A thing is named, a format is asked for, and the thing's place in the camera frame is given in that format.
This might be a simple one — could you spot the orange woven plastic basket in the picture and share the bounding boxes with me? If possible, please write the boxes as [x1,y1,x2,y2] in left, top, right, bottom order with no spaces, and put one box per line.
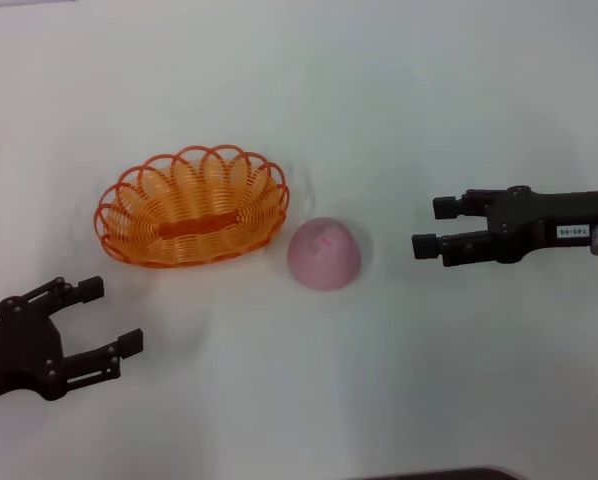
[92,143,290,270]

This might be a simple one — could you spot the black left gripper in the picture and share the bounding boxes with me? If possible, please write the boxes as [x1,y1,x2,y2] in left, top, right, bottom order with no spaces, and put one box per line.
[0,275,145,406]

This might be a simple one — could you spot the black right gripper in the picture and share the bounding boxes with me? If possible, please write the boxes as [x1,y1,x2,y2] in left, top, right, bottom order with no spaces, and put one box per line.
[411,184,598,268]

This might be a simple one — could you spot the dark curved robot base edge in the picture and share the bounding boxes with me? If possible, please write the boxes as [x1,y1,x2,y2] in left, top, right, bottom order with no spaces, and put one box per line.
[358,465,525,480]

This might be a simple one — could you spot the pink round bun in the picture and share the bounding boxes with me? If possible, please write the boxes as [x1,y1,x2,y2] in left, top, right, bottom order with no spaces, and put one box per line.
[286,216,364,292]

